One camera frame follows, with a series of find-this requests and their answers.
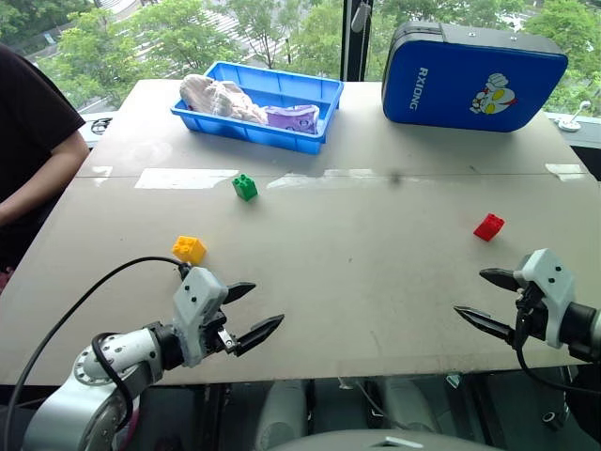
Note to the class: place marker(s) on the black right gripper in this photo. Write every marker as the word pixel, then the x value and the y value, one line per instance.
pixel 533 315

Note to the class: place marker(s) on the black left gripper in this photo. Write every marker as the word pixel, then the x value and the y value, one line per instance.
pixel 213 340

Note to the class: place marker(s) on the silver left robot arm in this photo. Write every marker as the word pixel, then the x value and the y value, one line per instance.
pixel 117 353

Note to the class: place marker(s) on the person's bare forearm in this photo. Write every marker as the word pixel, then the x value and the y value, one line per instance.
pixel 51 174

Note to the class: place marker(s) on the red toy brick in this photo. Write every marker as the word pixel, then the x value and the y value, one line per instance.
pixel 488 228

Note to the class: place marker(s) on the yellow toy brick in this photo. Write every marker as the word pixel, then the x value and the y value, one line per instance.
pixel 189 250

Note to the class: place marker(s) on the grey rounded robot leg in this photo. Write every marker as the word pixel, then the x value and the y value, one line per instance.
pixel 282 413
pixel 406 404

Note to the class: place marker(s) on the green toy brick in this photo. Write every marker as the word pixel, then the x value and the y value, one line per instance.
pixel 245 188

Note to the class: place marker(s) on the small black round knob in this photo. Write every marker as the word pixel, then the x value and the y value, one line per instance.
pixel 552 420

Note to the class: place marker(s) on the grey robot torso top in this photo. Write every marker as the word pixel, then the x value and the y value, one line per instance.
pixel 385 441

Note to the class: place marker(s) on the purple printed packet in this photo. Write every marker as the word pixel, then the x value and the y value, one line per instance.
pixel 293 119

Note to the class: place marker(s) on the white crumpled cloth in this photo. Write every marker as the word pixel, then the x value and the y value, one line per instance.
pixel 220 98

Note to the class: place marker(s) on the blue hard case with cartoon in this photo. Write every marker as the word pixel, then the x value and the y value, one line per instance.
pixel 469 80

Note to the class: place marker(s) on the blue plastic bin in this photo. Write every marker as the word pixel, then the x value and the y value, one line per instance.
pixel 300 91

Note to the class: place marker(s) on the person in dark shirt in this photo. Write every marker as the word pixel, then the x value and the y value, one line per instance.
pixel 23 117

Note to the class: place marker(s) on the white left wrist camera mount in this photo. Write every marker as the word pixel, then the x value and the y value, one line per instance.
pixel 197 300

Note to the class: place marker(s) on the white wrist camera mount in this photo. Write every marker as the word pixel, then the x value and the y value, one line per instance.
pixel 551 282
pixel 197 300

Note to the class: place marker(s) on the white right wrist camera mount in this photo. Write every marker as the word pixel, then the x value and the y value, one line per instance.
pixel 551 282

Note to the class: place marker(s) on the dark window frame post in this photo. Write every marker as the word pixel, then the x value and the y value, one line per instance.
pixel 354 51

